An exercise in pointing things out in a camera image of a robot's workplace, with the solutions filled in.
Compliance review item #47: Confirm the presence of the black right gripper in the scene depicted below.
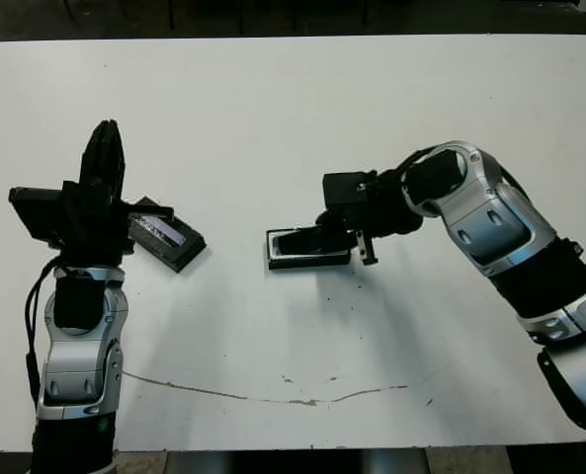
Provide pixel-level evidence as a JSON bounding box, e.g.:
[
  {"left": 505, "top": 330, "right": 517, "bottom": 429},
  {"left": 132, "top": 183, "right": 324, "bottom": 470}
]
[{"left": 315, "top": 170, "right": 422, "bottom": 267}]

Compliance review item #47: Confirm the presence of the black box lid with window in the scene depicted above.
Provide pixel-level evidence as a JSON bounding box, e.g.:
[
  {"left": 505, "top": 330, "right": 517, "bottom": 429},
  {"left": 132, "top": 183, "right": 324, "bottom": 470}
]
[{"left": 126, "top": 196, "right": 209, "bottom": 275}]

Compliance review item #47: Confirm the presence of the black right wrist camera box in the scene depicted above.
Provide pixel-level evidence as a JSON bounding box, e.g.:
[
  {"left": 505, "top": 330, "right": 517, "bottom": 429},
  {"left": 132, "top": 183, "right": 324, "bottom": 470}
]
[{"left": 322, "top": 171, "right": 369, "bottom": 207}]

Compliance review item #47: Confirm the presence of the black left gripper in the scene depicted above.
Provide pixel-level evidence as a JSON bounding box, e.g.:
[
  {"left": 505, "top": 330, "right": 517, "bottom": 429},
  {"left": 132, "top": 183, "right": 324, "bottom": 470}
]
[{"left": 49, "top": 118, "right": 175, "bottom": 268}]

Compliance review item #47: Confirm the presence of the small black camera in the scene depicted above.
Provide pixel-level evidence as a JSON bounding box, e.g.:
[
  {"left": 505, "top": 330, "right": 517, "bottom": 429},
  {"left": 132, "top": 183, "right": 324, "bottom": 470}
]
[{"left": 275, "top": 230, "right": 348, "bottom": 258}]

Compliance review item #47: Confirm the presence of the silver right robot leg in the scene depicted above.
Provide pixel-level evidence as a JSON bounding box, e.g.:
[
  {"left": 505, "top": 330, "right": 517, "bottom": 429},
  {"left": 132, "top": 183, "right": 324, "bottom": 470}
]
[{"left": 366, "top": 447, "right": 428, "bottom": 474}]

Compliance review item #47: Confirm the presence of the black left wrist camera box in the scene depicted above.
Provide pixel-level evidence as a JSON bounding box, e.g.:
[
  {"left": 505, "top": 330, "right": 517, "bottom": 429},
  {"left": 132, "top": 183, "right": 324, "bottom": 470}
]
[{"left": 8, "top": 186, "right": 69, "bottom": 243}]

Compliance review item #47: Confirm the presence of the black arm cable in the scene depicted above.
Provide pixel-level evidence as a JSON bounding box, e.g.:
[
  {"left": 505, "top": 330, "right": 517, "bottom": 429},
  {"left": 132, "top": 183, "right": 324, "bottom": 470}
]
[
  {"left": 24, "top": 256, "right": 61, "bottom": 401},
  {"left": 393, "top": 145, "right": 531, "bottom": 195}
]

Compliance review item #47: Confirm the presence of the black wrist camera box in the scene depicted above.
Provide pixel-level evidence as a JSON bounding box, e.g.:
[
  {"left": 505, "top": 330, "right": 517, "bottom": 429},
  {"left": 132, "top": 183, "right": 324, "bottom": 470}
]
[
  {"left": 322, "top": 171, "right": 369, "bottom": 207},
  {"left": 8, "top": 186, "right": 69, "bottom": 243}
]

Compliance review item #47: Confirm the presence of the silver left robot leg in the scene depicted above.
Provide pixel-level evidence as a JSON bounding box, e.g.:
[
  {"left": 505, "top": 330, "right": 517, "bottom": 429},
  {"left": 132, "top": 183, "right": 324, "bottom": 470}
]
[{"left": 166, "top": 451, "right": 230, "bottom": 474}]

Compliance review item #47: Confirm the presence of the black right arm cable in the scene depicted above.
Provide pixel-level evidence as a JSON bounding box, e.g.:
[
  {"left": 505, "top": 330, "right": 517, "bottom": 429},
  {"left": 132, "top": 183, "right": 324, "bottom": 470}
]
[{"left": 393, "top": 145, "right": 531, "bottom": 195}]

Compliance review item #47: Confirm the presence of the black box base white insert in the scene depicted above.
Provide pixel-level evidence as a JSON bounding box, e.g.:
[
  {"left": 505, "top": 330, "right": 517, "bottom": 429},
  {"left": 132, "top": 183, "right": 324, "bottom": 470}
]
[{"left": 265, "top": 226, "right": 353, "bottom": 272}]

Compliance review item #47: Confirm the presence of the silver robot leg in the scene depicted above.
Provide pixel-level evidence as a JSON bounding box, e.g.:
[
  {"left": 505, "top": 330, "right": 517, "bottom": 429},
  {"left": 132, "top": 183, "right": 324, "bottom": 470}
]
[
  {"left": 166, "top": 451, "right": 230, "bottom": 474},
  {"left": 366, "top": 447, "right": 428, "bottom": 474}
]

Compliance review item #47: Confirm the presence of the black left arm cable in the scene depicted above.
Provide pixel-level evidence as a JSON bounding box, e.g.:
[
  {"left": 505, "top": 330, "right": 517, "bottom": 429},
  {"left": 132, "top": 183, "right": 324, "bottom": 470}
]
[{"left": 24, "top": 256, "right": 61, "bottom": 401}]

